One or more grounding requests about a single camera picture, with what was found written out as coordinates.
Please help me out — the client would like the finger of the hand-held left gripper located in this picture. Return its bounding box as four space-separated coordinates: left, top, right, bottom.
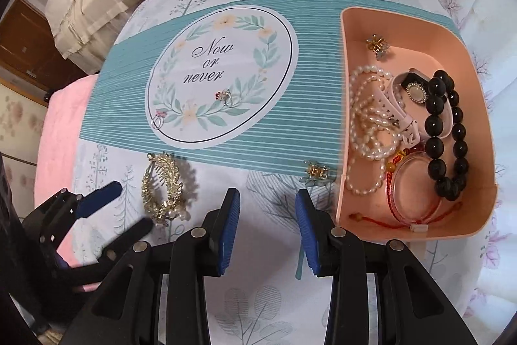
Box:
60 218 154 277
22 180 124 238

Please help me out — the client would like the red cord bangle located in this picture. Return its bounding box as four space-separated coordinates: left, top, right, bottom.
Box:
349 145 463 234

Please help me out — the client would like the brown wooden door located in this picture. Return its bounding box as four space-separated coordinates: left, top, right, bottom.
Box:
0 0 98 95

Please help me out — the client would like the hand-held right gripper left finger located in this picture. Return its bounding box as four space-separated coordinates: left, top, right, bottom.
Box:
69 187 242 345

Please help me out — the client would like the pink plastic tray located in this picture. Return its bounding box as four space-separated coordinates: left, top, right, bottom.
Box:
334 6 498 243

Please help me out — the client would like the rice pearl necklace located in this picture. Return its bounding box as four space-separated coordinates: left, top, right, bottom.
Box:
346 86 402 197

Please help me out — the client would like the flower claw hair clip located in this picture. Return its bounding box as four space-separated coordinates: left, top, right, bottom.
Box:
301 163 332 185

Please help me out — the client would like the pink strap watch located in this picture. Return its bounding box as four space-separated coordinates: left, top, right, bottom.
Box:
380 68 451 146

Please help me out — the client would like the gold flower brooch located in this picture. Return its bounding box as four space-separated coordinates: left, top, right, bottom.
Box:
366 34 389 58

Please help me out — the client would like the gold leaf hair clip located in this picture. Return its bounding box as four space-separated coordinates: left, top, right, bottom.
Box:
141 152 190 226

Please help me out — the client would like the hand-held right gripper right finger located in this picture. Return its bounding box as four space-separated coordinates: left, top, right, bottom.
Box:
295 188 479 345

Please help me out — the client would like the pink blanket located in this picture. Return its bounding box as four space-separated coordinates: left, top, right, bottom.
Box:
34 78 101 293

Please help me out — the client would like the black bead bracelet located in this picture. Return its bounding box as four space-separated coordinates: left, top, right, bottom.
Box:
424 70 469 202

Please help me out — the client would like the silver ring red stone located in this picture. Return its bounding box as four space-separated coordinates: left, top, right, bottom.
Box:
215 88 235 106

